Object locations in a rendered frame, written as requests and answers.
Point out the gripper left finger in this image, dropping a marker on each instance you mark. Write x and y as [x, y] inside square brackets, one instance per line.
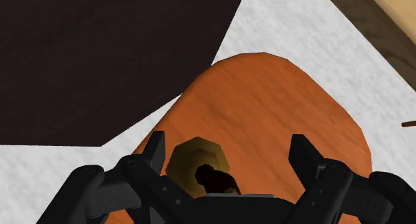
[136, 181]

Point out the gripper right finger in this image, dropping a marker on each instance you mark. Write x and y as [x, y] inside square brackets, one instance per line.
[334, 184]

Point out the yellow bowl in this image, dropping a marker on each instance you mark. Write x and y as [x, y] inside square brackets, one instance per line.
[182, 161]

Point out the orange wooden table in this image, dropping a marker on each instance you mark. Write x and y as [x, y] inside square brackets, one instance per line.
[260, 112]

